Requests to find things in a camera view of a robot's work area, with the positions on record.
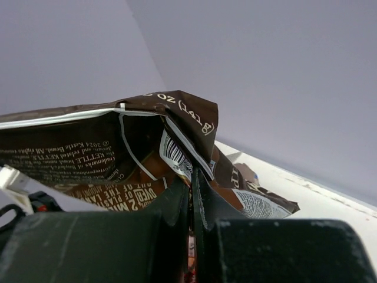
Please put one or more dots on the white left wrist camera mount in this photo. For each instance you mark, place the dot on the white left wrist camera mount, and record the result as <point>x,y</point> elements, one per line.
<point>13,184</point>

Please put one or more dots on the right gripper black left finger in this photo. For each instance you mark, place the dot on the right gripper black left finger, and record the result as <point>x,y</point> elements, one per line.
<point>145,246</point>

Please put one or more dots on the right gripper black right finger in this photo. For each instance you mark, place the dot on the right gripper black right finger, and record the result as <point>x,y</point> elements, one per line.
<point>232,248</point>

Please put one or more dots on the brown Kettle chips bag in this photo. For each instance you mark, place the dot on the brown Kettle chips bag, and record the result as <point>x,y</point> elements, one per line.
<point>122,155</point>

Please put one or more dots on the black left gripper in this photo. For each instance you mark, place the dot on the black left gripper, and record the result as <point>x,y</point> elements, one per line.
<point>35,202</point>

